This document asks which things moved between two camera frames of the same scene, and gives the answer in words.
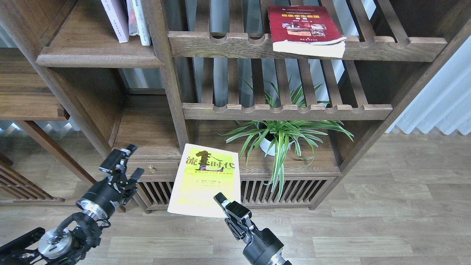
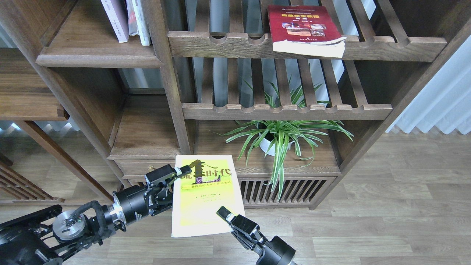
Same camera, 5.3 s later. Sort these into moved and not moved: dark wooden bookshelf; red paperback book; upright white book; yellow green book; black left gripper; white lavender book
Moved: black left gripper; yellow green book
Not moved: white lavender book; dark wooden bookshelf; red paperback book; upright white book
